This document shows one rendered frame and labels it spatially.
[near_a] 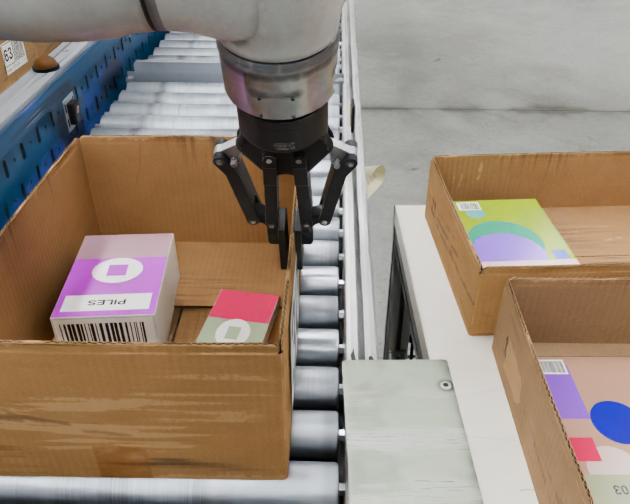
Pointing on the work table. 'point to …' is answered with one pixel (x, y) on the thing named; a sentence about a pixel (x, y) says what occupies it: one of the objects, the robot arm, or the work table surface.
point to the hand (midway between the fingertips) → (291, 239)
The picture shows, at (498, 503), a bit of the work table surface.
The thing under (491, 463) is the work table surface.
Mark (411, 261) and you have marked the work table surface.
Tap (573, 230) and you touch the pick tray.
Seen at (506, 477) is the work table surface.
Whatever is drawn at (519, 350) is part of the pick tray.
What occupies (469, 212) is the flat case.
